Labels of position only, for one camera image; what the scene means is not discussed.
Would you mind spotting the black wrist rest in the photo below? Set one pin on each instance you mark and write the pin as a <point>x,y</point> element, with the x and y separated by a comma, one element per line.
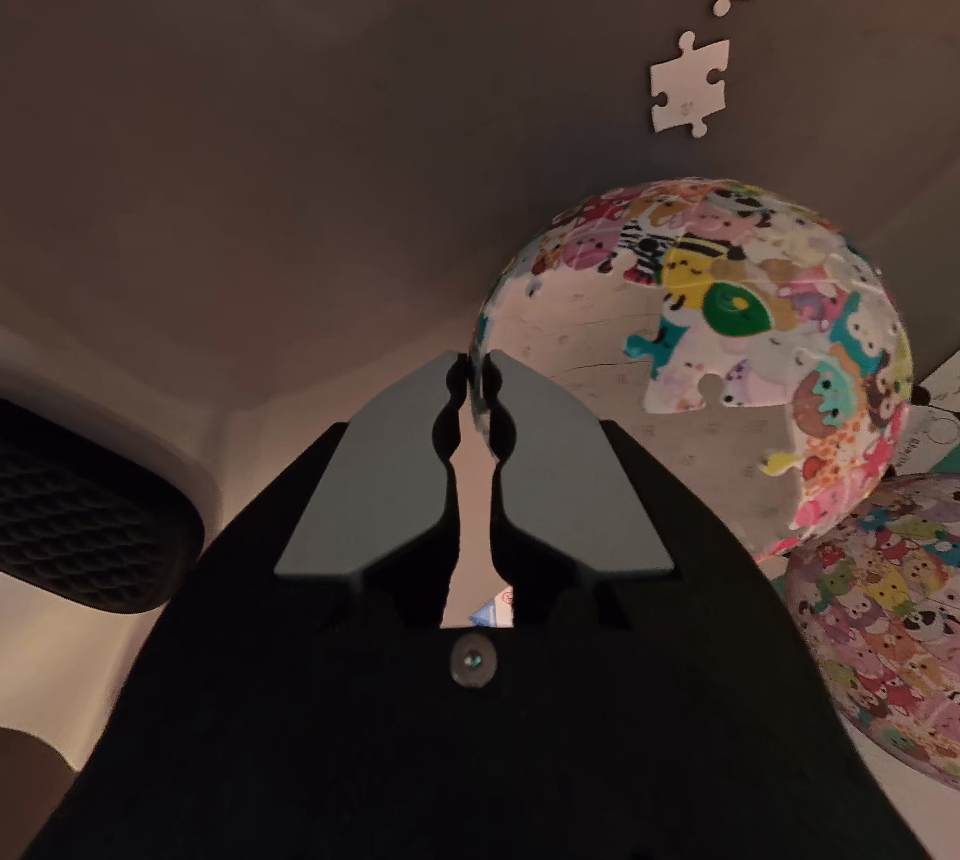
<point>82,515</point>

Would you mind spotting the puzzle box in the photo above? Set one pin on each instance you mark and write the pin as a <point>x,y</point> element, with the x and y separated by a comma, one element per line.
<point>885,612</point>

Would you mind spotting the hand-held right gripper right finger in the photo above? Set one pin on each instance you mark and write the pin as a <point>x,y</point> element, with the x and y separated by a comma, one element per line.
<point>577,492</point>

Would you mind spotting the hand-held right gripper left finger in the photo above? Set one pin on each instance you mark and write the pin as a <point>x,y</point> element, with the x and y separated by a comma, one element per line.
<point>375,492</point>

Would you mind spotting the colourful puzzle ball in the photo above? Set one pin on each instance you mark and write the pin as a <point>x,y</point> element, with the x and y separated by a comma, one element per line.
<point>712,350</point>

